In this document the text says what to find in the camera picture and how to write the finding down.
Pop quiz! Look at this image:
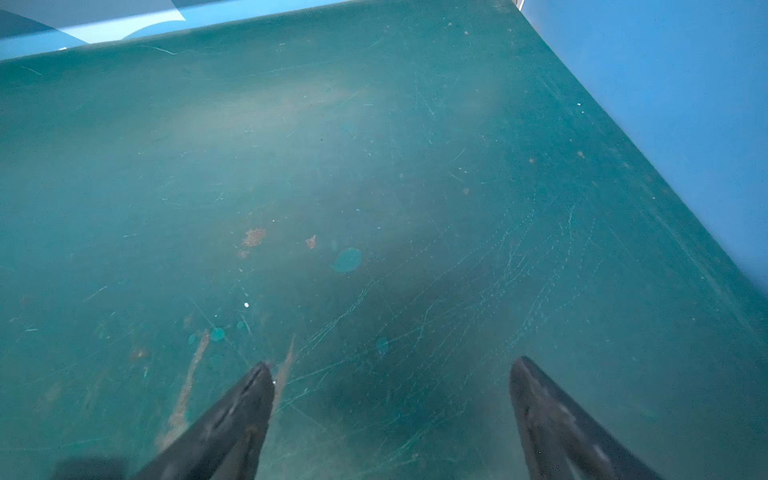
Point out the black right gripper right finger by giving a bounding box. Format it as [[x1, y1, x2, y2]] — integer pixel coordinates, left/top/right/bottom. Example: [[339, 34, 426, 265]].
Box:
[[509, 356, 660, 480]]

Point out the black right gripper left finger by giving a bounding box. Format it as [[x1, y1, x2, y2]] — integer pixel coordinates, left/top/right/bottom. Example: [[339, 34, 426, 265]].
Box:
[[133, 362, 275, 479]]

